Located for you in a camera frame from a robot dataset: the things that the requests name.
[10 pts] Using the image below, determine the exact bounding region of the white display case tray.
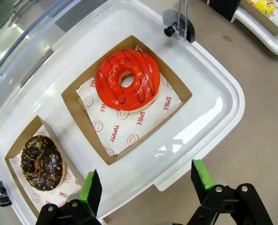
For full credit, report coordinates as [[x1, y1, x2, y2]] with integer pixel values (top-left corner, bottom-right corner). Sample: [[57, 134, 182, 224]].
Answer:
[[0, 0, 246, 225], [230, 0, 278, 58]]

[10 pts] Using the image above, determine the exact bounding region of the brown cardboard donut box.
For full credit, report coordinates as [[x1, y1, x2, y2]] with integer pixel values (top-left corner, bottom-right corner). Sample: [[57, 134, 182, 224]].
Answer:
[[240, 0, 278, 36], [61, 35, 193, 166], [4, 115, 86, 213]]

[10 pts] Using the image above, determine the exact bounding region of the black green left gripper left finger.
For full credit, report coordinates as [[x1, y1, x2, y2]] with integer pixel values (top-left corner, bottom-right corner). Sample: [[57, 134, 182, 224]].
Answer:
[[36, 168, 103, 225]]

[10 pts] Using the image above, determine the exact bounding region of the red glazed donut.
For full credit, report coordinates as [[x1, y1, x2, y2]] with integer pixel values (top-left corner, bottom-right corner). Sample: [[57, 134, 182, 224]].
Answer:
[[95, 49, 161, 113]]

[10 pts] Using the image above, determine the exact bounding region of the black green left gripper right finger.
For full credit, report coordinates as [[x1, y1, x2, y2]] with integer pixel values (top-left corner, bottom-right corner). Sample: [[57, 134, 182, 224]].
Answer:
[[188, 159, 273, 225]]

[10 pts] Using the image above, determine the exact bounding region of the chocolate donut with nut crumbs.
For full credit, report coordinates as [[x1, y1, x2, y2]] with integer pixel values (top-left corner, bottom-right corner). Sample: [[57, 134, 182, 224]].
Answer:
[[20, 135, 66, 192]]

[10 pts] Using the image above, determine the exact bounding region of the yellow sprinkled donut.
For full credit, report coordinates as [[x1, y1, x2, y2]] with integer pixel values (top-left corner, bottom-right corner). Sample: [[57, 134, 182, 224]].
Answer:
[[246, 0, 277, 16]]

